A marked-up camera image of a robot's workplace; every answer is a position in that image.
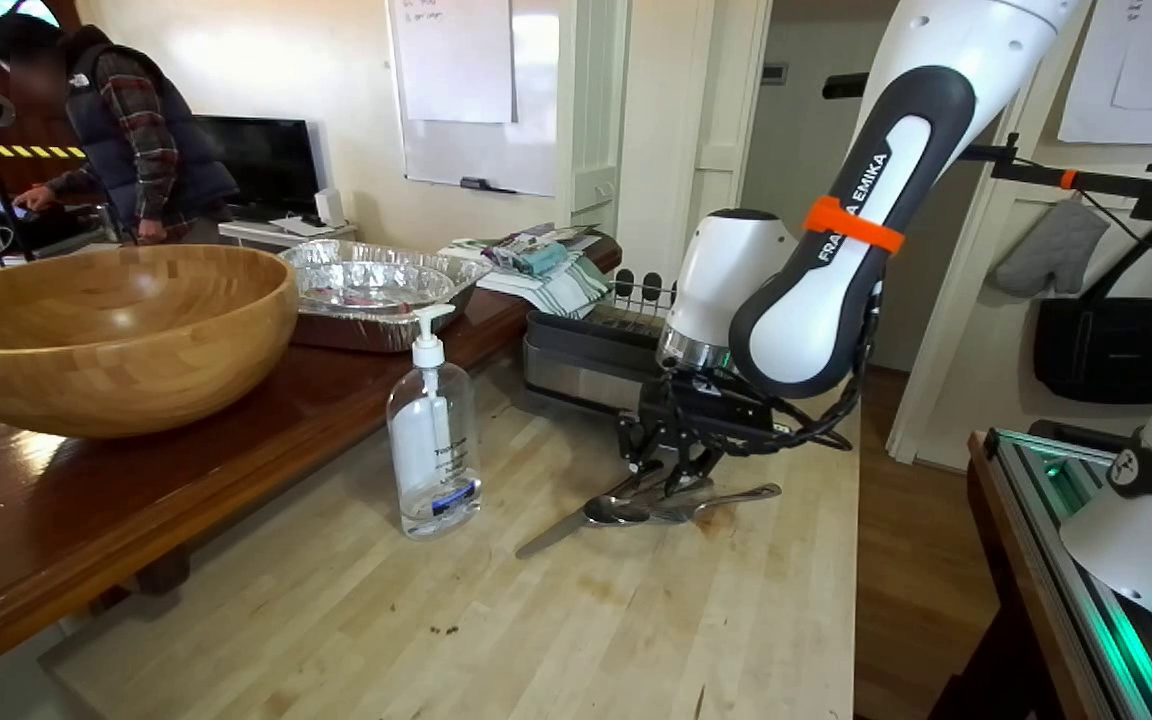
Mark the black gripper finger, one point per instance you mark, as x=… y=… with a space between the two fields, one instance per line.
x=689 y=490
x=638 y=490

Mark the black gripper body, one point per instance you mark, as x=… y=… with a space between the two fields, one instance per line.
x=689 y=424

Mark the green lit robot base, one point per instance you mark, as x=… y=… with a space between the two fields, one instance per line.
x=1074 y=559

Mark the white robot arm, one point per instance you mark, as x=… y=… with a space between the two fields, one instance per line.
x=768 y=335

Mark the silver small spoon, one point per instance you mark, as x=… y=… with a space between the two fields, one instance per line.
x=681 y=511

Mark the silver table knife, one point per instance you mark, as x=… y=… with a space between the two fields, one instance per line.
x=563 y=531

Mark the grey dish rack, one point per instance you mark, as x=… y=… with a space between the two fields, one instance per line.
x=598 y=356

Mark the grey utensil caddy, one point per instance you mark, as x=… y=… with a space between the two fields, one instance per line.
x=641 y=297

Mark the striped folded towel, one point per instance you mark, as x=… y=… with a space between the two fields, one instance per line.
x=542 y=266

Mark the clear hand sanitizer bottle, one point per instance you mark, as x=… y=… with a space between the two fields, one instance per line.
x=434 y=432

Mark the aluminium foil tray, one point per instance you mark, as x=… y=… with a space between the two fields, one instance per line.
x=364 y=297

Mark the grey oven mitt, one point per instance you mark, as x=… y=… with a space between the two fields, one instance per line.
x=1055 y=255

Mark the black hanging bag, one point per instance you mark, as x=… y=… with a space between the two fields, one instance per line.
x=1092 y=347

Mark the black monitor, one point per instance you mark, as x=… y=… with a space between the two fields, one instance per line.
x=268 y=163

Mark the large wooden bowl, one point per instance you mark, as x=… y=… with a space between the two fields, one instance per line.
x=138 y=340

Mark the person in dark vest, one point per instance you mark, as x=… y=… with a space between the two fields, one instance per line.
x=143 y=144

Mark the dark wooden side table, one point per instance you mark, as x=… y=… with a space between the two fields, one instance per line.
x=82 y=516

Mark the white wall whiteboard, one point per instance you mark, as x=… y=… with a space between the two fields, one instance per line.
x=479 y=89

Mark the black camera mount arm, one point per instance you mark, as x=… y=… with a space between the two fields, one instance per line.
x=1125 y=201

